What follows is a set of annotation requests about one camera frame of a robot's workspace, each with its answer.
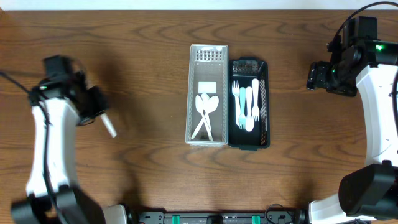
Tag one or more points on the white plastic spoon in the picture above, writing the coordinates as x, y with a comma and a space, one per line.
200, 109
249, 118
108, 124
196, 116
206, 108

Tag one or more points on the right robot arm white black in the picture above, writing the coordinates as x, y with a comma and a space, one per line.
367, 68

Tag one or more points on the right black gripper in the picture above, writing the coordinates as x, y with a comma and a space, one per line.
319, 78

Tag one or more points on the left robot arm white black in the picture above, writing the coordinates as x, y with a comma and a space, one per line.
53, 191

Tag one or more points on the clear plastic basket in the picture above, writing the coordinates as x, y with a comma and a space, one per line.
208, 73

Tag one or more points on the white plastic fork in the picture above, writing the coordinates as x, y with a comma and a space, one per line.
236, 92
255, 91
242, 101

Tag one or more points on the black plastic basket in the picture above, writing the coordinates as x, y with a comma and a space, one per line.
244, 70

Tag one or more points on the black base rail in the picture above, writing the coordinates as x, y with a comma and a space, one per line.
274, 214

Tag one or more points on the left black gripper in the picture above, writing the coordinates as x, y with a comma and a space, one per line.
97, 104

